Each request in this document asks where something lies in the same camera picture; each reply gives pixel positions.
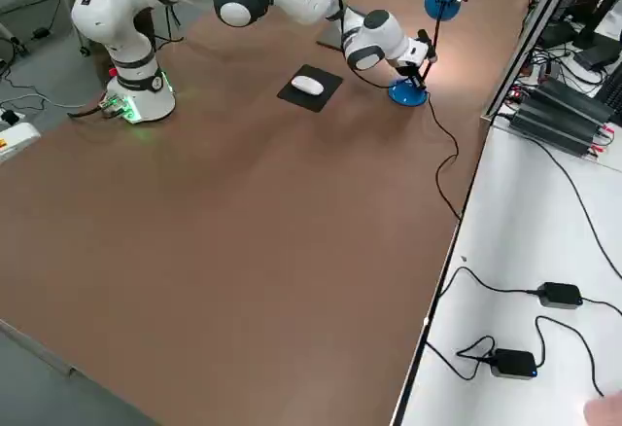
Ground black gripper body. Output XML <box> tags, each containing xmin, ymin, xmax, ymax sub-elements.
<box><xmin>394</xmin><ymin>54</ymin><xmax>438</xmax><ymax>80</ymax></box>

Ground grey closed laptop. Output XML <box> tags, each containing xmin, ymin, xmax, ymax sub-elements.
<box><xmin>316</xmin><ymin>21</ymin><xmax>349</xmax><ymax>53</ymax></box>

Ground grey metal bar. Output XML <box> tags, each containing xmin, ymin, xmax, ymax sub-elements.
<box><xmin>0</xmin><ymin>318</ymin><xmax>79</xmax><ymax>378</ymax></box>

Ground black monitor stand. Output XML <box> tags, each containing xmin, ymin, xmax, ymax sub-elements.
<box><xmin>571</xmin><ymin>0</ymin><xmax>622</xmax><ymax>73</ymax></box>

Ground aluminium frame post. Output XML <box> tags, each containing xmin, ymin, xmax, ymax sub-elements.
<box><xmin>479</xmin><ymin>0</ymin><xmax>592</xmax><ymax>128</ymax></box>

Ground blue desk lamp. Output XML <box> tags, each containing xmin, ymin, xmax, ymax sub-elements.
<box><xmin>387</xmin><ymin>0</ymin><xmax>463</xmax><ymax>108</ymax></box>

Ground cluttered white desk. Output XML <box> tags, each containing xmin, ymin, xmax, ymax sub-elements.
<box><xmin>495</xmin><ymin>0</ymin><xmax>622</xmax><ymax>174</ymax></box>

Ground pale pink blurred object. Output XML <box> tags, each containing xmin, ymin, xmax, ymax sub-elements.
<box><xmin>582</xmin><ymin>393</ymin><xmax>622</xmax><ymax>426</ymax></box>

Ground black mouse pad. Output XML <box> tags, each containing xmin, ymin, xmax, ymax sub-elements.
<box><xmin>276</xmin><ymin>63</ymin><xmax>345</xmax><ymax>114</ymax></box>

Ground black bench power supply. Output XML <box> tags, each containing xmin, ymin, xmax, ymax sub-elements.
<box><xmin>527</xmin><ymin>79</ymin><xmax>617</xmax><ymax>130</ymax></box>
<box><xmin>508</xmin><ymin>99</ymin><xmax>604</xmax><ymax>159</ymax></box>

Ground black power adapter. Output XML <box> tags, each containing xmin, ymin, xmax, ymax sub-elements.
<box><xmin>536</xmin><ymin>281</ymin><xmax>584</xmax><ymax>308</ymax></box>

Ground black adapter with blue light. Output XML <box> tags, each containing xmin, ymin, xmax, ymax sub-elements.
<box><xmin>489</xmin><ymin>347</ymin><xmax>538</xmax><ymax>380</ymax></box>

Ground black base cables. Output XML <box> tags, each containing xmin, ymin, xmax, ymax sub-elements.
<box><xmin>67</xmin><ymin>101</ymin><xmax>113</xmax><ymax>121</ymax></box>

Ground black power cable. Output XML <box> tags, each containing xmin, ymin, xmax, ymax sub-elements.
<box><xmin>426</xmin><ymin>266</ymin><xmax>541</xmax><ymax>323</ymax></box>
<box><xmin>527</xmin><ymin>136</ymin><xmax>622</xmax><ymax>279</ymax></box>
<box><xmin>534</xmin><ymin>316</ymin><xmax>606</xmax><ymax>397</ymax></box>
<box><xmin>580</xmin><ymin>297</ymin><xmax>622</xmax><ymax>320</ymax></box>
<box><xmin>425</xmin><ymin>336</ymin><xmax>497</xmax><ymax>381</ymax></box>

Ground white controller box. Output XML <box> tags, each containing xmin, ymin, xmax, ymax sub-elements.
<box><xmin>0</xmin><ymin>122</ymin><xmax>41</xmax><ymax>163</ymax></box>

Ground white computer mouse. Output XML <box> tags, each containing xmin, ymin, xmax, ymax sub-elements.
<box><xmin>290</xmin><ymin>75</ymin><xmax>325</xmax><ymax>97</ymax></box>

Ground black lamp power cord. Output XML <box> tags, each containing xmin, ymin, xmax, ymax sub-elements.
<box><xmin>426</xmin><ymin>97</ymin><xmax>462</xmax><ymax>221</ymax></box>

